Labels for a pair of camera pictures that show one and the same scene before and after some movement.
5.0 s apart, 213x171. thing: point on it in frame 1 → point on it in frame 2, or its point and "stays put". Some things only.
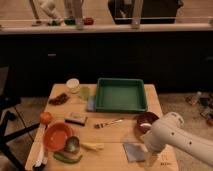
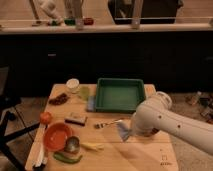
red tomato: [45, 118] stays put
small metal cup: [72, 143] stays put
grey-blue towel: [135, 152] → [123, 131]
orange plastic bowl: [55, 136] stays put
